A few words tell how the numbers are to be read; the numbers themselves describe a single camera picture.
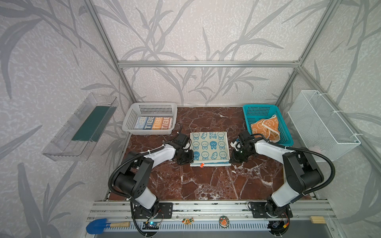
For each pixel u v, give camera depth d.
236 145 0.85
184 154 0.79
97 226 0.70
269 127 1.02
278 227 0.74
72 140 0.63
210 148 0.96
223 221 0.71
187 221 0.71
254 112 1.12
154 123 1.08
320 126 0.65
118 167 0.43
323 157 0.44
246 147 0.69
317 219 0.71
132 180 0.45
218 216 0.73
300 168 0.47
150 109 1.24
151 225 0.72
